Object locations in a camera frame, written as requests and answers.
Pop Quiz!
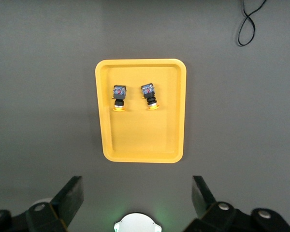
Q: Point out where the yellow plastic tray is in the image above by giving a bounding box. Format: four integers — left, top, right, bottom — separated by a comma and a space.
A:
95, 58, 187, 164

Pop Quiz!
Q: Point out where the thin black loose cable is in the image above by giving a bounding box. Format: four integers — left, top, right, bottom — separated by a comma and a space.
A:
237, 0, 268, 47

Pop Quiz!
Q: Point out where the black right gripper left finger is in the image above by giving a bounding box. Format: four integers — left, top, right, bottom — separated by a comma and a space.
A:
26, 175, 85, 232

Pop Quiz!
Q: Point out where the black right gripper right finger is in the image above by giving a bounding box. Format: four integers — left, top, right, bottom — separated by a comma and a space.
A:
183, 175, 242, 232

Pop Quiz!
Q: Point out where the yellow push button switch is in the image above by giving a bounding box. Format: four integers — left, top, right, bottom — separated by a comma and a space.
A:
140, 83, 160, 111
112, 84, 128, 113

